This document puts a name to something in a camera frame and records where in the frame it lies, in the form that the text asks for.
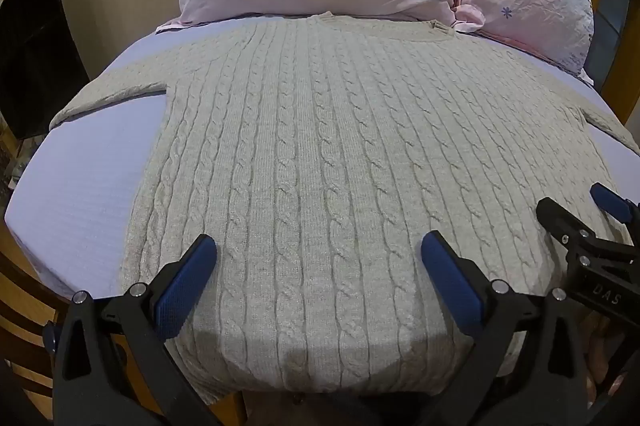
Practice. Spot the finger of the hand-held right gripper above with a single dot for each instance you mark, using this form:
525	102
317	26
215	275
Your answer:
562	221
612	203

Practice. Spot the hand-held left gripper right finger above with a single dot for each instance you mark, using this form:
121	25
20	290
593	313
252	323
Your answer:
450	286

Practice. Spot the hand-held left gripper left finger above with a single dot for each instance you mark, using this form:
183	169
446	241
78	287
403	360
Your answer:
184	288

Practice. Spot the person's right hand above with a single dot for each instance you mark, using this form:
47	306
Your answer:
602	358

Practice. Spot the lavender bed sheet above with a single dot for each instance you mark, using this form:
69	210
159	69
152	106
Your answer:
95	165

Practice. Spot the wooden bed frame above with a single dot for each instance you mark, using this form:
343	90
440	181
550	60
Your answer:
27	306

